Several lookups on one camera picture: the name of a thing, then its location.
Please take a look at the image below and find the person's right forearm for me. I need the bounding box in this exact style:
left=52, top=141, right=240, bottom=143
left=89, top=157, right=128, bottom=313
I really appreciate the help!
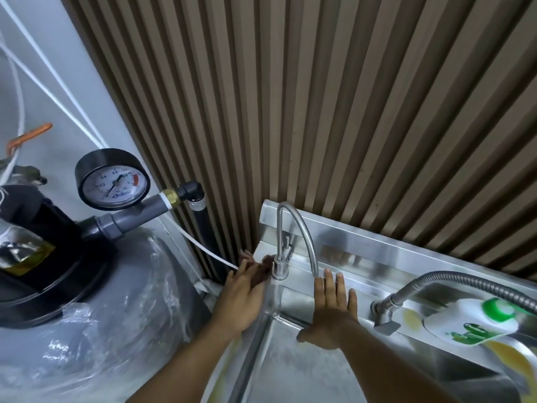
left=331, top=321, right=464, bottom=403

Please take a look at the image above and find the flexible metal hose faucet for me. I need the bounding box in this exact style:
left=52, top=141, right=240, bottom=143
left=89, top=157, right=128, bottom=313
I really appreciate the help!
left=370, top=270, right=537, bottom=337

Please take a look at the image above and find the black elbow pipe fitting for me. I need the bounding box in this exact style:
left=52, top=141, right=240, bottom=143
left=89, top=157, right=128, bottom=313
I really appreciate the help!
left=176, top=181, right=206, bottom=204

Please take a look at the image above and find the stainless steel sink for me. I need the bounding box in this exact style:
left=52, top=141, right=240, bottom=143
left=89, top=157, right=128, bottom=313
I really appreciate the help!
left=209, top=199, right=537, bottom=403

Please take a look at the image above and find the orange valve handle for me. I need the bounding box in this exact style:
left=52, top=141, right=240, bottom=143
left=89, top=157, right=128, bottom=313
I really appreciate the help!
left=7, top=122, right=53, bottom=156

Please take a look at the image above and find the black tank control head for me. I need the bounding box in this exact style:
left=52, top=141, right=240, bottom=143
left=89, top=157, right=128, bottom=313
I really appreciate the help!
left=0, top=184, right=116, bottom=331

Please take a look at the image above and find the person's right hand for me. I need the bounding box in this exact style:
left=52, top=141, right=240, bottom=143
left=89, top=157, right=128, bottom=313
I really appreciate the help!
left=296, top=269, right=358, bottom=351

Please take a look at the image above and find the grey plastic-wrapped water tank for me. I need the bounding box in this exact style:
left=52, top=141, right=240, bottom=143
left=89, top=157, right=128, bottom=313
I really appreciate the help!
left=0, top=228, right=215, bottom=403

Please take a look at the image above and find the grey plastic pipe fitting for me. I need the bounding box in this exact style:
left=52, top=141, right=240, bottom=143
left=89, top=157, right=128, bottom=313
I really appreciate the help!
left=79, top=193, right=172, bottom=249

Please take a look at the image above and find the person's left forearm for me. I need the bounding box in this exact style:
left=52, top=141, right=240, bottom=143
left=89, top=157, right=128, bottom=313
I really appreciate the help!
left=124, top=321, right=246, bottom=403

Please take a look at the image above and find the thin white water tube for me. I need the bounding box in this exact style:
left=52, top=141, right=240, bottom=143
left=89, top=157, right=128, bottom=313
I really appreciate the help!
left=0, top=0, right=110, bottom=149
left=0, top=35, right=27, bottom=185
left=159, top=216, right=241, bottom=273
left=0, top=48, right=103, bottom=149

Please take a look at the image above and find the yellow dish soap bottle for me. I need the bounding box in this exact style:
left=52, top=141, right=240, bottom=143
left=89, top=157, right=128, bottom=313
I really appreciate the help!
left=421, top=297, right=537, bottom=388

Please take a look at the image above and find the person's left hand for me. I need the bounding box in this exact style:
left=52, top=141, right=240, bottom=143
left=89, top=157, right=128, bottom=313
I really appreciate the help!
left=209, top=255, right=269, bottom=337

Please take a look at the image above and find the metal valve body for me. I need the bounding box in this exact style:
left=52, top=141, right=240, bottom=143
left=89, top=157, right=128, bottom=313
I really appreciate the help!
left=0, top=157, right=48, bottom=187

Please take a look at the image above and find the black vertical pipe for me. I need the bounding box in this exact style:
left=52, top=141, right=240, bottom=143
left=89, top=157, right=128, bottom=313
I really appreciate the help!
left=190, top=200, right=229, bottom=283

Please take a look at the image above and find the small gooseneck steel faucet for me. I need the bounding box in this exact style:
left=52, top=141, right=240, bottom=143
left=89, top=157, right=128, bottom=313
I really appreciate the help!
left=270, top=201, right=320, bottom=282

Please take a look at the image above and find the black round pressure gauge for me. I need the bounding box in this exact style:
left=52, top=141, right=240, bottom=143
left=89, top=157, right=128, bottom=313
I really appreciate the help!
left=74, top=148, right=151, bottom=213

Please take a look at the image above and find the yellow label sticker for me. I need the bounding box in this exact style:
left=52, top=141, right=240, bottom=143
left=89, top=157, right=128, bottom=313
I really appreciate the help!
left=0, top=241, right=56, bottom=278

